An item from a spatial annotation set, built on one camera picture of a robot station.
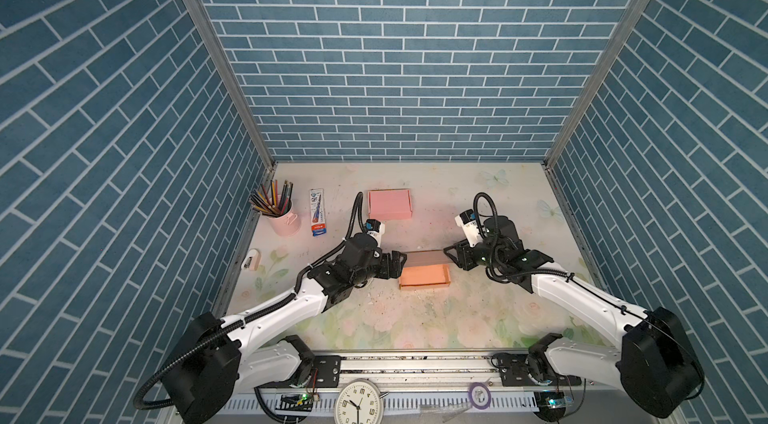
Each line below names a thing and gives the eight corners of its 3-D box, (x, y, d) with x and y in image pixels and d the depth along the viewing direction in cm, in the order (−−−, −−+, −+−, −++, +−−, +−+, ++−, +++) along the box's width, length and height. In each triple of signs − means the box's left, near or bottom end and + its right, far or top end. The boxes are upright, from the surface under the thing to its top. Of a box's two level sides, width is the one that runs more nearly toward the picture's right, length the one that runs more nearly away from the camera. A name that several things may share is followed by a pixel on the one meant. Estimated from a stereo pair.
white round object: (244, 270, 93) (241, 266, 91) (251, 252, 98) (248, 248, 95) (258, 270, 94) (255, 266, 91) (264, 252, 98) (261, 248, 96)
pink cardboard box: (367, 220, 105) (366, 213, 102) (369, 196, 112) (368, 189, 109) (412, 220, 105) (412, 214, 102) (411, 196, 112) (411, 189, 109)
